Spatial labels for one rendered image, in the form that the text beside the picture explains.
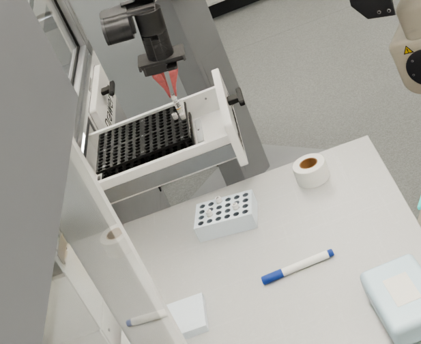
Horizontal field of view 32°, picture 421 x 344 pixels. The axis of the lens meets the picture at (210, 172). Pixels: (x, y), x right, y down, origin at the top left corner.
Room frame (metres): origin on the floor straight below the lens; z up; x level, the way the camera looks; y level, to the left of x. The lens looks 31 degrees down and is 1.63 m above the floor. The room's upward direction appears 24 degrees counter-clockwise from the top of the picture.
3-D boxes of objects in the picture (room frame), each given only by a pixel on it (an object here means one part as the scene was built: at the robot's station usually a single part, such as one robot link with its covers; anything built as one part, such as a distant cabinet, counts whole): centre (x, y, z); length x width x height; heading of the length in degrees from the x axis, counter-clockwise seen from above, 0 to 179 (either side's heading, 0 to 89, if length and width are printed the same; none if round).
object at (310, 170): (1.26, -0.19, 0.78); 0.07 x 0.07 x 0.04
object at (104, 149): (1.49, 0.11, 0.87); 0.22 x 0.18 x 0.06; 83
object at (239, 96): (1.46, -0.12, 0.91); 0.07 x 0.04 x 0.01; 173
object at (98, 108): (1.82, 0.19, 0.87); 0.29 x 0.02 x 0.11; 173
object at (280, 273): (1.01, -0.07, 0.77); 0.14 x 0.02 x 0.02; 88
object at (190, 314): (1.01, 0.17, 0.77); 0.13 x 0.09 x 0.02; 83
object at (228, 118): (1.46, -0.09, 0.87); 0.29 x 0.02 x 0.11; 173
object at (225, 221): (1.24, 0.01, 0.78); 0.12 x 0.08 x 0.04; 74
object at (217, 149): (1.49, 0.12, 0.86); 0.40 x 0.26 x 0.06; 83
